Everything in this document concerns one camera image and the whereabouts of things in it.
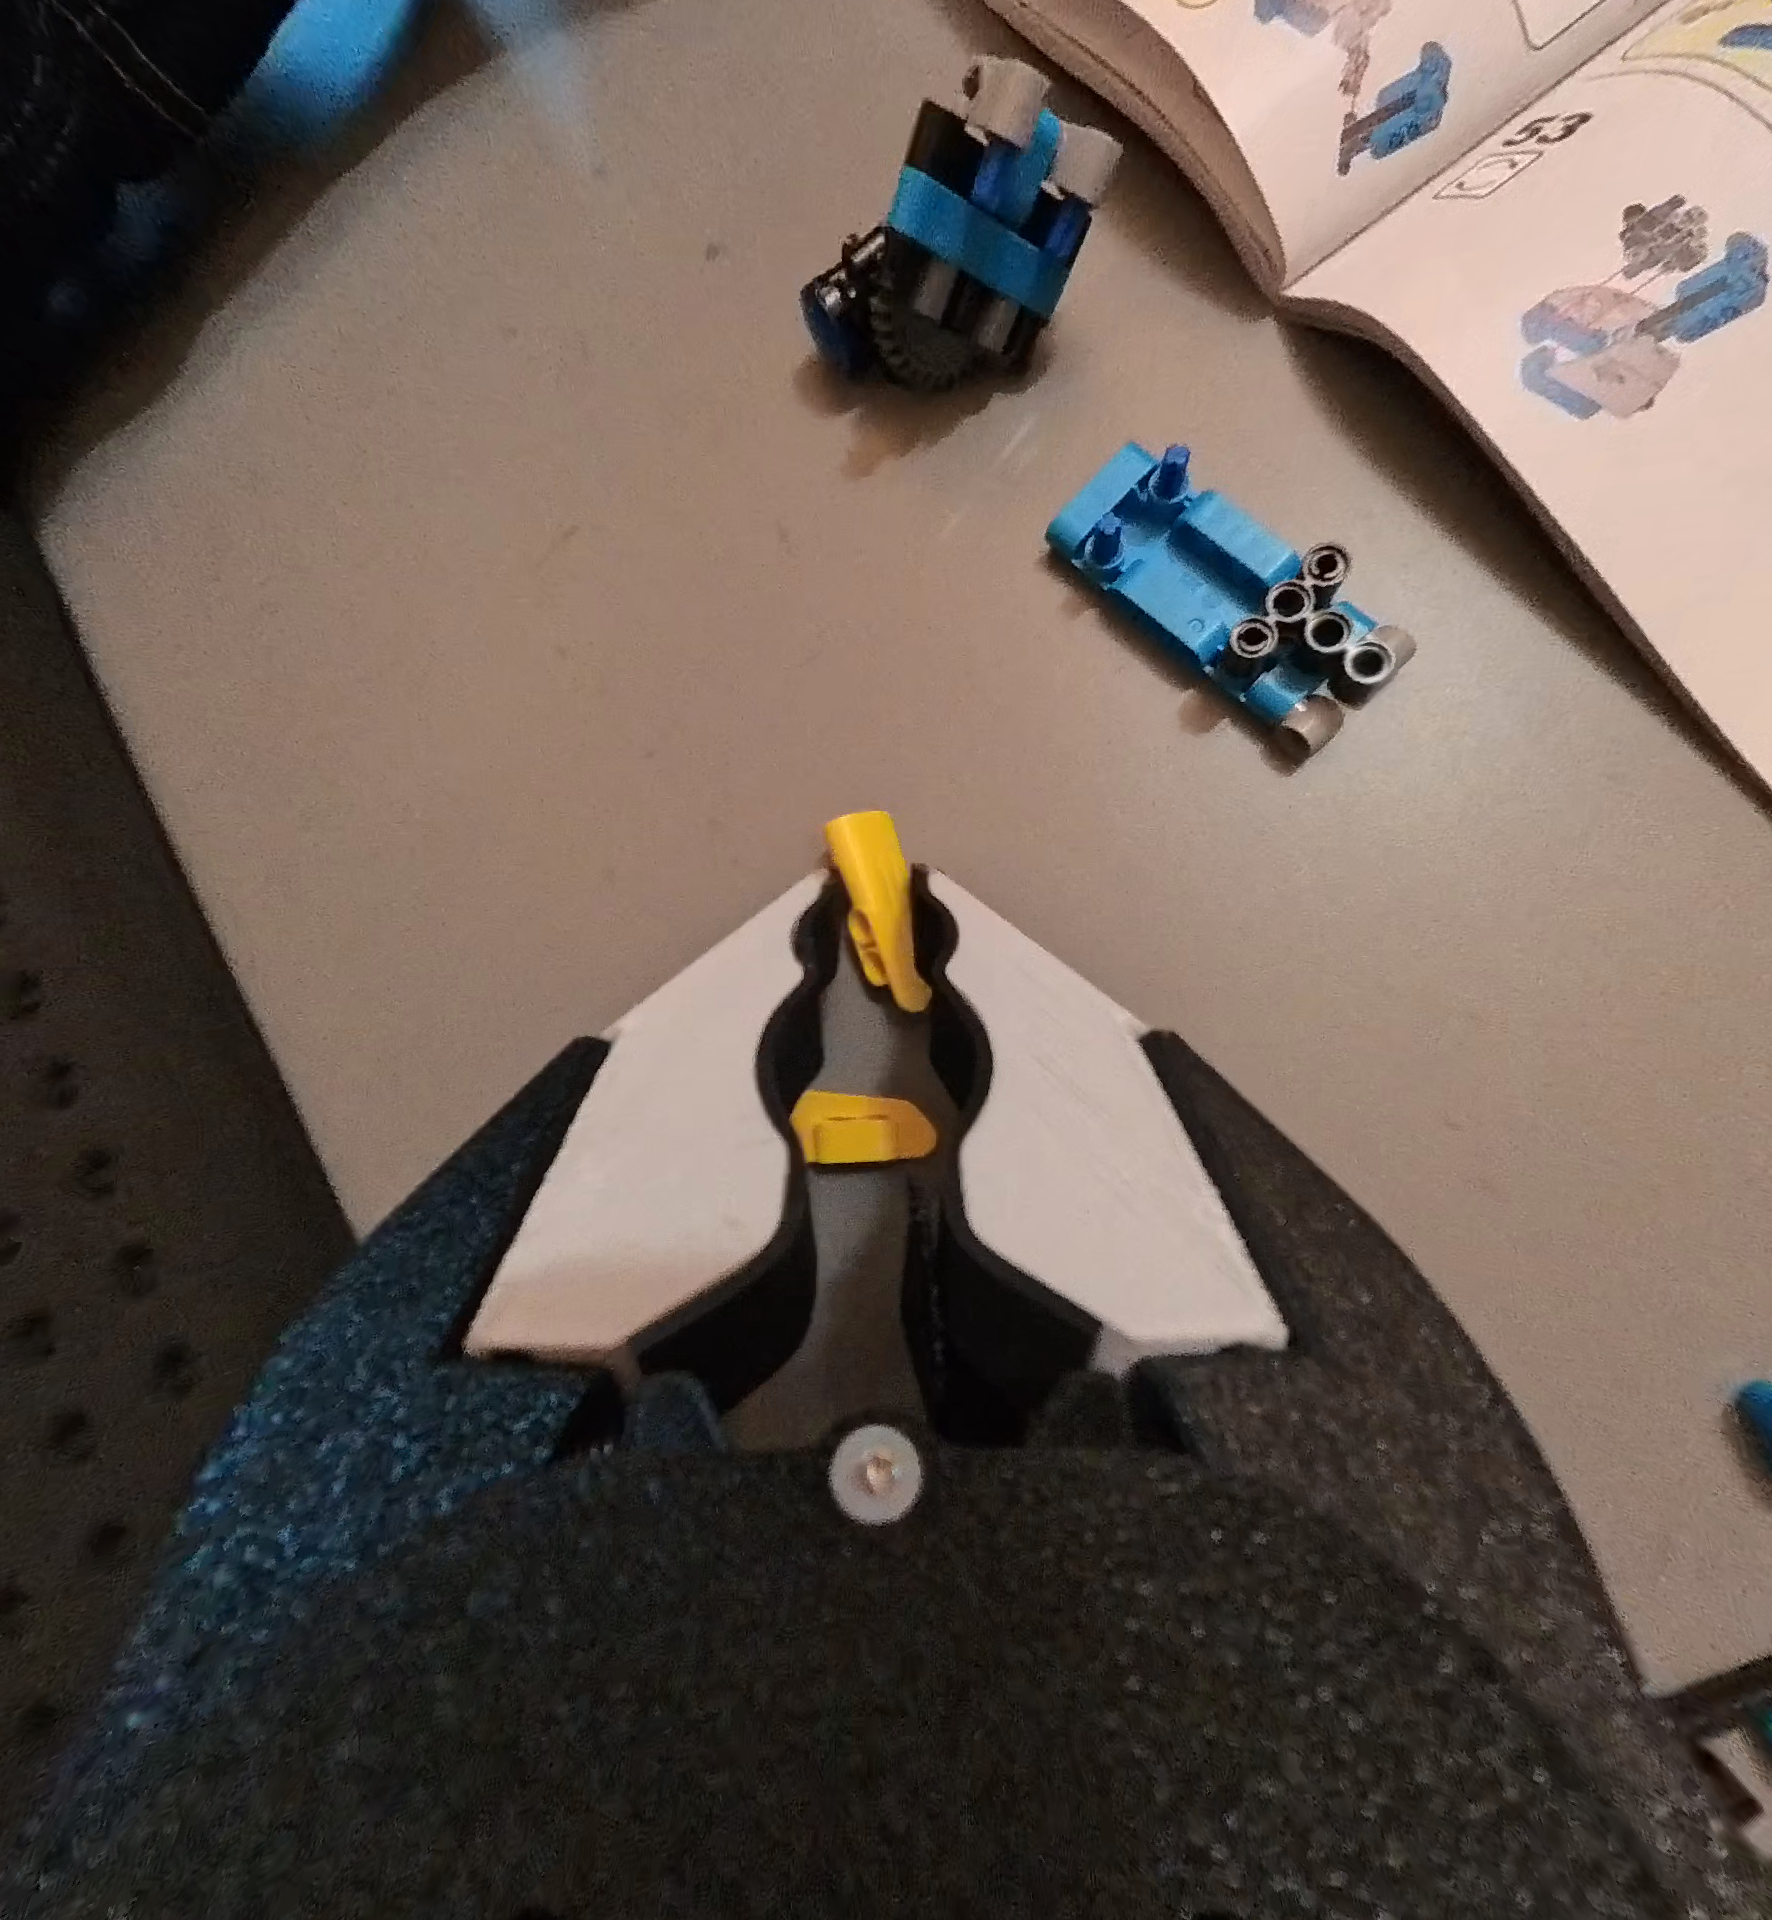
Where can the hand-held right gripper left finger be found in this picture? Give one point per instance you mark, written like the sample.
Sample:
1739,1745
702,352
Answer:
645,1187

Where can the blue beam brick assembly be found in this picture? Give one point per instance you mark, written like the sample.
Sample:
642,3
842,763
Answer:
1187,571

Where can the small black blue gear assembly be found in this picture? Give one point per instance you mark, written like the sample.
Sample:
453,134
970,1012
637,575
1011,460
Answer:
962,255

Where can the long black axle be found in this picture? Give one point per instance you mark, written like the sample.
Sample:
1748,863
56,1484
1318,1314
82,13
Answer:
1755,1680

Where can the instruction booklet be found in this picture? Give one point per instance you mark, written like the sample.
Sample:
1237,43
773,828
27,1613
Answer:
1652,450

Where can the grey desk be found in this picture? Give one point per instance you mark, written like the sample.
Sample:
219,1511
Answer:
524,601

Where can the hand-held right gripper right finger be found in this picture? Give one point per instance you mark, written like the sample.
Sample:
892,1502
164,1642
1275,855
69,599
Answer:
1111,1187

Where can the yellow curved panel brick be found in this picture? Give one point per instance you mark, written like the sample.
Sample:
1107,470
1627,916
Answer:
877,900
855,1129

